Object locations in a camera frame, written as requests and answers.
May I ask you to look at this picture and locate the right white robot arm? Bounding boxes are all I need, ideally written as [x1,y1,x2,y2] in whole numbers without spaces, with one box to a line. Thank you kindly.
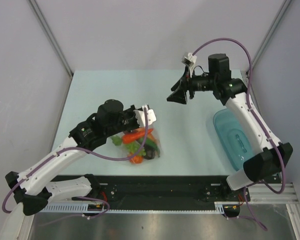
[167,53,293,201]

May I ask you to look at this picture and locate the aluminium frame profile right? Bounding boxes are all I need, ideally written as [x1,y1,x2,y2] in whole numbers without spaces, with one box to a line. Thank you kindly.
[242,69,300,240]

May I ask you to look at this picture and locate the dark purple toy fruit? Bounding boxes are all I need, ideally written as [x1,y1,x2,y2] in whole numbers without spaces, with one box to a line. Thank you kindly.
[143,147,158,160]

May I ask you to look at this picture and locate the green toy chili pepper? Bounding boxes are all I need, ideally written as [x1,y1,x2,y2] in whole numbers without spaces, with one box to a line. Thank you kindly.
[143,138,161,158]

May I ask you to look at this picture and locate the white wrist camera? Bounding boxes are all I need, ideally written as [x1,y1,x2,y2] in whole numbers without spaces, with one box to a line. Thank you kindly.
[134,104,157,128]
[181,52,197,78]

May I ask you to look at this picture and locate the blue plastic food tray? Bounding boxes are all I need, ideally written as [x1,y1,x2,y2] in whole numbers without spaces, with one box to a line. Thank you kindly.
[213,108,254,171]

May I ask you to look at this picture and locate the red toy carrot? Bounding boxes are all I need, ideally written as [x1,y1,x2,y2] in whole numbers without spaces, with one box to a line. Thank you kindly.
[110,128,146,146]

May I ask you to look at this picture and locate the clear zip top bag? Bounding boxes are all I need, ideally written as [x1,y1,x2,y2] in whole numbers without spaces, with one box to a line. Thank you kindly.
[110,126,162,165]

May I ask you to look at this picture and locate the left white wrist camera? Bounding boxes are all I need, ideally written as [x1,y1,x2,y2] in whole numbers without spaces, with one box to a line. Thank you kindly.
[134,104,157,128]

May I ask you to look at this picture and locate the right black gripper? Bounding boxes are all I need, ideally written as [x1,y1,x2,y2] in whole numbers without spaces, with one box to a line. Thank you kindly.
[167,65,217,105]

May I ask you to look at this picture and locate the orange toy pumpkin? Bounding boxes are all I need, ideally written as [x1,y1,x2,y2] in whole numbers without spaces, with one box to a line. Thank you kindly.
[129,155,144,164]

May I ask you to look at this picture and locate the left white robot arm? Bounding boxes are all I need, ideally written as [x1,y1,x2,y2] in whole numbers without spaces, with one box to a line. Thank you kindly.
[2,99,157,216]

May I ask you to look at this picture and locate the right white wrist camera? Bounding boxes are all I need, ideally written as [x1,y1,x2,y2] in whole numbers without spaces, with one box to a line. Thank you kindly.
[181,52,197,78]

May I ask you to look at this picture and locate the white slotted cable duct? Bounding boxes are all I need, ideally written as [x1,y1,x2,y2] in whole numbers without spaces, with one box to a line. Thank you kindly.
[40,202,225,214]

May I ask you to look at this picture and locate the green toy grapes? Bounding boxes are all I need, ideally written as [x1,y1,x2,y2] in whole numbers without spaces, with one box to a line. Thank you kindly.
[124,141,145,156]

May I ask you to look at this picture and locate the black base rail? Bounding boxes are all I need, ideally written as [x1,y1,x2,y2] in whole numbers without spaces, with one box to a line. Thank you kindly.
[87,175,252,210]

